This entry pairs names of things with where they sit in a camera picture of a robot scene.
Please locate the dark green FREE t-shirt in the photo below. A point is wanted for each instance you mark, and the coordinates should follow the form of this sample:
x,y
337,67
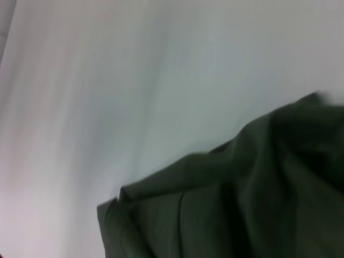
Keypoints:
x,y
242,188

